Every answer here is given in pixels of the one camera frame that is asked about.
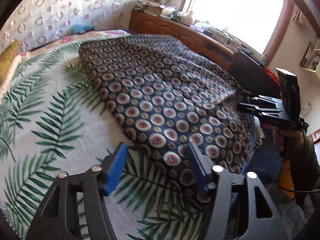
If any navy medallion patterned garment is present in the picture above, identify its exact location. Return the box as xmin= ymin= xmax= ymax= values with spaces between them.
xmin=79 ymin=34 xmax=256 ymax=206

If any person's right hand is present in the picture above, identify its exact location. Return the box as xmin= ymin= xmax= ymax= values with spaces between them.
xmin=273 ymin=127 xmax=305 ymax=160

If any wooden sideboard cabinet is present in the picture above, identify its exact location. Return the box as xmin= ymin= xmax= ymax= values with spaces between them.
xmin=128 ymin=10 xmax=251 ymax=72

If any palm leaf patterned bedspread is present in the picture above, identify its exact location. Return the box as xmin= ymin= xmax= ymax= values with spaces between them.
xmin=1 ymin=42 xmax=203 ymax=239

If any cardboard box on sideboard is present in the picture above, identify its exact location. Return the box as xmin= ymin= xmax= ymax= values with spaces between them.
xmin=143 ymin=5 xmax=175 ymax=16

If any olive brown knitted cloth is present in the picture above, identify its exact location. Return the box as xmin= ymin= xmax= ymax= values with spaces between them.
xmin=0 ymin=40 xmax=21 ymax=82

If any floral bed blanket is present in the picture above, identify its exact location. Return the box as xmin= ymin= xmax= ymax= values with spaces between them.
xmin=19 ymin=30 xmax=131 ymax=57

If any teal object behind bed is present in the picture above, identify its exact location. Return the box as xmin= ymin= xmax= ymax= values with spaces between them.
xmin=72 ymin=24 xmax=94 ymax=35

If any sheer circle patterned curtain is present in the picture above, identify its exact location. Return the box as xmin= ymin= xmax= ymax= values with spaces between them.
xmin=1 ymin=0 xmax=127 ymax=51

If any wall shelf with books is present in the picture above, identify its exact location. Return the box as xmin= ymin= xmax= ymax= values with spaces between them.
xmin=299 ymin=38 xmax=320 ymax=79

